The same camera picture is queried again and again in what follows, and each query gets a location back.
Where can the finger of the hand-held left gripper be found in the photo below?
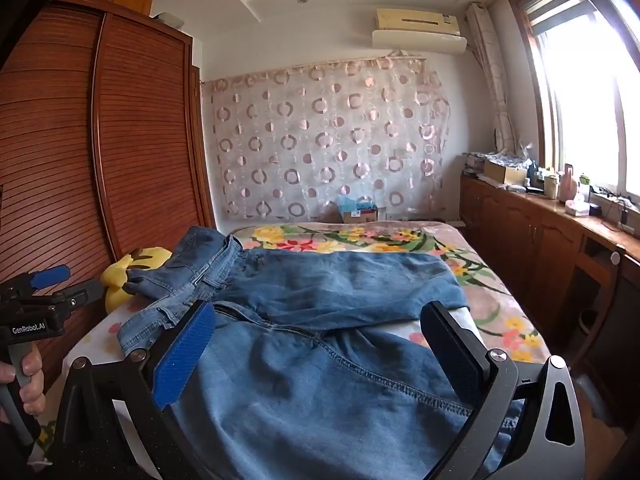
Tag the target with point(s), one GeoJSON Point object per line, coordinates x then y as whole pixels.
{"type": "Point", "coordinates": [82, 294]}
{"type": "Point", "coordinates": [50, 276]}

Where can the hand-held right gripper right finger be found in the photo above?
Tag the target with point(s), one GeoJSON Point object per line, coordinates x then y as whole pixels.
{"type": "Point", "coordinates": [455, 355]}

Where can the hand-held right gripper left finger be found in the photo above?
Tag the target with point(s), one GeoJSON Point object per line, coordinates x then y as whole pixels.
{"type": "Point", "coordinates": [185, 355]}

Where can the blue denim pants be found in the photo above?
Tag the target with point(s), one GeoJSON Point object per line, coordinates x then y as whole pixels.
{"type": "Point", "coordinates": [325, 285]}

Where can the person's left hand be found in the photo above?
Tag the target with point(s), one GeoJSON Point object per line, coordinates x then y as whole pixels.
{"type": "Point", "coordinates": [32, 385]}

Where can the yellow plush toy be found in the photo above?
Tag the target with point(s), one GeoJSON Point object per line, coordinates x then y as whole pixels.
{"type": "Point", "coordinates": [115, 275]}

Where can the long wooden counter cabinet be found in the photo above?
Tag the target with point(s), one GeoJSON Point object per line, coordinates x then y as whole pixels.
{"type": "Point", "coordinates": [525, 230]}

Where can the wooden headboard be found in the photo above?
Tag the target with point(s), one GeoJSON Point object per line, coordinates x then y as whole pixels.
{"type": "Point", "coordinates": [75, 135]}

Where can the cardboard box with blue contents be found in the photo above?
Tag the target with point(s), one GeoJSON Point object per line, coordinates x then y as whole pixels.
{"type": "Point", "coordinates": [357, 210]}

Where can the brown cardboard box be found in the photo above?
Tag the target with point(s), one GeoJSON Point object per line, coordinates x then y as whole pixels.
{"type": "Point", "coordinates": [505, 172]}

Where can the tissue pack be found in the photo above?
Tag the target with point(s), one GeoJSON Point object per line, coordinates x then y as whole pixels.
{"type": "Point", "coordinates": [577, 207]}

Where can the white jar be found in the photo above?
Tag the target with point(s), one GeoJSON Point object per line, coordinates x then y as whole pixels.
{"type": "Point", "coordinates": [550, 186]}

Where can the pink bottle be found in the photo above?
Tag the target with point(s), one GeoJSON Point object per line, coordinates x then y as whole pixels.
{"type": "Point", "coordinates": [568, 180]}

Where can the green capped bottle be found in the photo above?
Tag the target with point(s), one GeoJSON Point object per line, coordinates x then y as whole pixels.
{"type": "Point", "coordinates": [584, 186]}

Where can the tied window curtain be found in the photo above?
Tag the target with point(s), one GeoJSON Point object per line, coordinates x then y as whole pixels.
{"type": "Point", "coordinates": [492, 75]}

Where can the white box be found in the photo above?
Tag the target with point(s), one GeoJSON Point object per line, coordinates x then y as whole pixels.
{"type": "Point", "coordinates": [170, 20]}

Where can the wooden framed window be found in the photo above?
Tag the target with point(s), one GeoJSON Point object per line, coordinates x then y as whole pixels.
{"type": "Point", "coordinates": [590, 85]}

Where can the white air conditioner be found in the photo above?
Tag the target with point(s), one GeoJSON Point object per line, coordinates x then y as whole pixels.
{"type": "Point", "coordinates": [420, 30]}

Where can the circle patterned wall curtain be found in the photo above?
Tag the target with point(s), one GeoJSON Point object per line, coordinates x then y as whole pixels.
{"type": "Point", "coordinates": [325, 135]}

